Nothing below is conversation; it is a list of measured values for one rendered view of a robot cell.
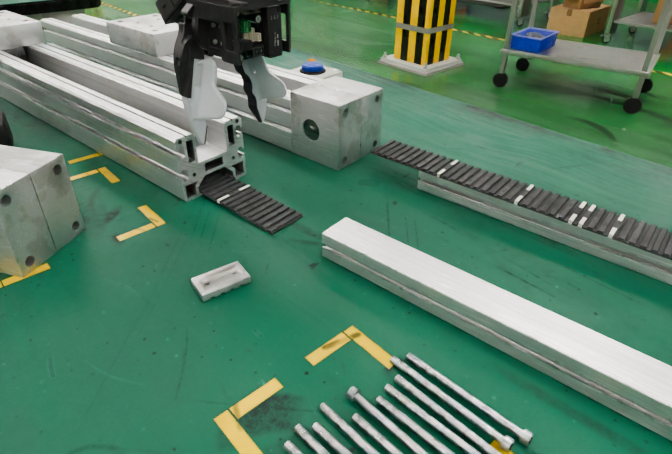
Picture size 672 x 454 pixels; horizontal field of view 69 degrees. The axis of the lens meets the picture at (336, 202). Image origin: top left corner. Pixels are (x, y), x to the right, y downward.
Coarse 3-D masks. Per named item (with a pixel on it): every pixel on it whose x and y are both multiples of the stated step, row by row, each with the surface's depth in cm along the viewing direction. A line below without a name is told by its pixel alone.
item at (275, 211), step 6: (276, 204) 60; (282, 204) 60; (270, 210) 59; (276, 210) 59; (282, 210) 59; (258, 216) 57; (264, 216) 58; (270, 216) 58; (276, 216) 58; (252, 222) 57; (258, 222) 56; (264, 222) 57
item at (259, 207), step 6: (270, 198) 61; (258, 204) 60; (264, 204) 60; (270, 204) 60; (246, 210) 58; (252, 210) 59; (258, 210) 58; (264, 210) 59; (246, 216) 57; (252, 216) 58
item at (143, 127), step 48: (48, 48) 91; (0, 96) 92; (48, 96) 76; (96, 96) 69; (144, 96) 72; (96, 144) 72; (144, 144) 62; (192, 144) 59; (240, 144) 65; (192, 192) 62
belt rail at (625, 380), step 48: (336, 240) 49; (384, 240) 49; (384, 288) 48; (432, 288) 43; (480, 288) 43; (480, 336) 42; (528, 336) 39; (576, 336) 39; (576, 384) 38; (624, 384) 35
